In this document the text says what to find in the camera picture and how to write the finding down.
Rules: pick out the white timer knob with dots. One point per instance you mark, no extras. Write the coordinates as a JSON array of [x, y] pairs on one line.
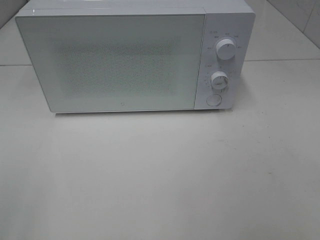
[[219, 80]]

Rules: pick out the white microwave oven body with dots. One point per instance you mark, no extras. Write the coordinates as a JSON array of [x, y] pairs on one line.
[[223, 19]]

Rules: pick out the upper white power knob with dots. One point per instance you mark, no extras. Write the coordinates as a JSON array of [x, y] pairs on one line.
[[225, 48]]

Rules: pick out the round white door button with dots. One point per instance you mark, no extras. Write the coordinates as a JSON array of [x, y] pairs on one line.
[[214, 100]]

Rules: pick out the white microwave door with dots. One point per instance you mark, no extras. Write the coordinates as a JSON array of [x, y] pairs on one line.
[[115, 63]]

